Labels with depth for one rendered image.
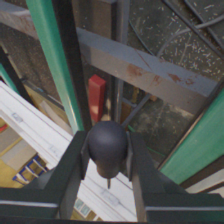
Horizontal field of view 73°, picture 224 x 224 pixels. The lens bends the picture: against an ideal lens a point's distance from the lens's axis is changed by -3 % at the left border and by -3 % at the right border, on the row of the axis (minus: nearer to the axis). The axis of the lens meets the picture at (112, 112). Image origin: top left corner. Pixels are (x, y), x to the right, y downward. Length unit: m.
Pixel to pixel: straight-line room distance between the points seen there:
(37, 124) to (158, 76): 0.43
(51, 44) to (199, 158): 0.22
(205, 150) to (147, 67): 0.11
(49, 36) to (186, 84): 0.17
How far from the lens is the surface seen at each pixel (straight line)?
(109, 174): 0.18
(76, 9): 0.60
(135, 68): 0.20
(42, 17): 0.22
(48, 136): 0.50
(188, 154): 0.19
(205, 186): 0.21
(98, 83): 0.64
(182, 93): 0.19
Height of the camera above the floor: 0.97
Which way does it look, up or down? 29 degrees down
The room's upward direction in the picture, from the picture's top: 137 degrees counter-clockwise
